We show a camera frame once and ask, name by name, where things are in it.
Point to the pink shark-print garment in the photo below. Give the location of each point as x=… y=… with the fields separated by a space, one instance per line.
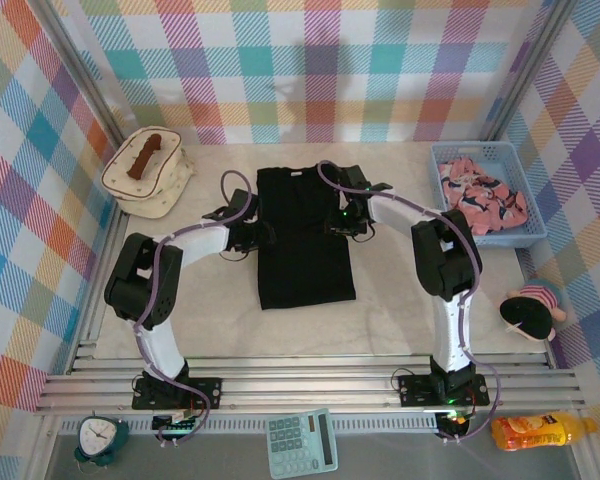
x=480 y=205

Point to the right controller board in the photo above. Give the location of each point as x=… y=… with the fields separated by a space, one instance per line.
x=452 y=425

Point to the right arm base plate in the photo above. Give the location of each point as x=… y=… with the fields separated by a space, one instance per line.
x=415 y=390

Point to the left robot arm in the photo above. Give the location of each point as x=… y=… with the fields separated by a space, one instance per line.
x=160 y=350

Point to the blue plastic basket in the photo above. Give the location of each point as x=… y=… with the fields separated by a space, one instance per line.
x=510 y=240

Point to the plush doll toy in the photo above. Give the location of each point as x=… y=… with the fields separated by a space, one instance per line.
x=527 y=315

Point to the black t-shirt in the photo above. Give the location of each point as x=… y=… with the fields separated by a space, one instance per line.
x=300 y=270

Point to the left controller board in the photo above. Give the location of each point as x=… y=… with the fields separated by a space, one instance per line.
x=172 y=425

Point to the aluminium frame post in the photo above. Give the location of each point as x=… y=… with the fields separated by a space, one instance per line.
x=95 y=90
x=525 y=80

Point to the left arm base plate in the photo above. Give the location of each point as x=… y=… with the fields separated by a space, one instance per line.
x=205 y=392

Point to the controller board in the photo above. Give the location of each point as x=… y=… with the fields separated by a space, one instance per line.
x=172 y=425
x=452 y=425

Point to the green alarm clock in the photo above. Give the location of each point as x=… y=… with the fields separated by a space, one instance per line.
x=97 y=437

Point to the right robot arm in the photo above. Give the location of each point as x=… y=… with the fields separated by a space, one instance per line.
x=450 y=330

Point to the orange drink bottle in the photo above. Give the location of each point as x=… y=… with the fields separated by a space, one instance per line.
x=535 y=432

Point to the cream toiletry bag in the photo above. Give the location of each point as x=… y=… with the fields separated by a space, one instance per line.
x=140 y=200

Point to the teal calculator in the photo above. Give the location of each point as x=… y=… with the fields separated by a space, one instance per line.
x=300 y=445

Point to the aluminium side rail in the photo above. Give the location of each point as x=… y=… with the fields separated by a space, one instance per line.
x=92 y=300

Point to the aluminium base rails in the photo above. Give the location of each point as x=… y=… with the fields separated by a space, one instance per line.
x=305 y=385

